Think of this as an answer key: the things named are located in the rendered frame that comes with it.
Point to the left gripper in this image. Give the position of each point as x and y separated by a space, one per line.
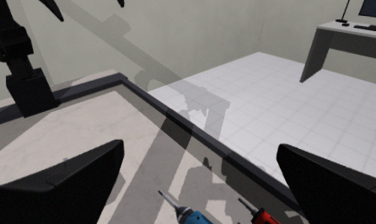
54 8

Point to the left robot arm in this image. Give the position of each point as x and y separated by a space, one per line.
16 44

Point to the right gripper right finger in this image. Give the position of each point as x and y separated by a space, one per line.
327 192

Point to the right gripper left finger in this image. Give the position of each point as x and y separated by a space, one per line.
70 192

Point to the red screwdriver handle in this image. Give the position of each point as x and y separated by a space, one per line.
260 216

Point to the blue electric screwdriver barrel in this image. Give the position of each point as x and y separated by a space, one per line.
185 215

